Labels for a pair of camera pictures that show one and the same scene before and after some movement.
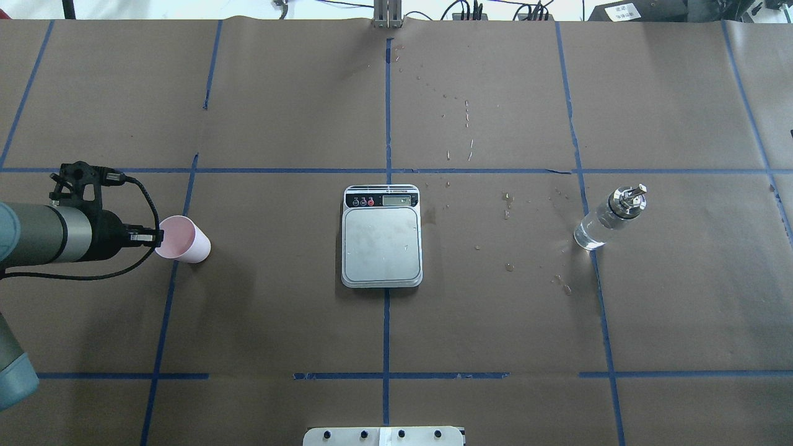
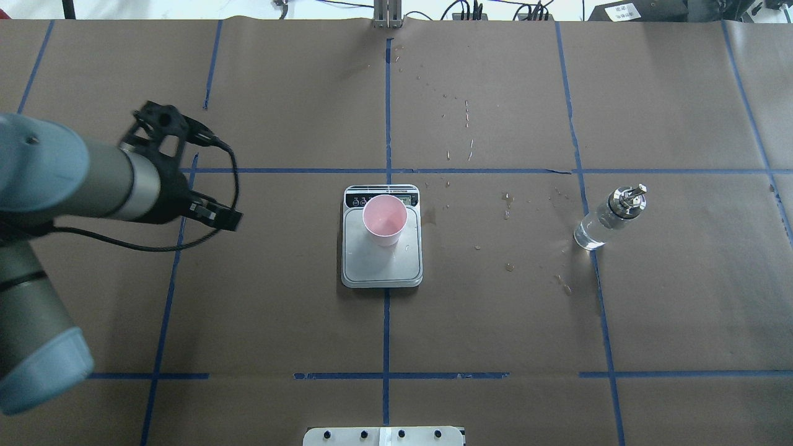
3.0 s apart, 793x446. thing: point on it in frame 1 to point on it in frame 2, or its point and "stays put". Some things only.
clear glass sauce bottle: [592, 231] stays put
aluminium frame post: [388, 13] stays put
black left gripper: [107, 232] to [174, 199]
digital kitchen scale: [381, 236] stays put
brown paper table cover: [676, 331] stays put
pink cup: [183, 240] to [385, 217]
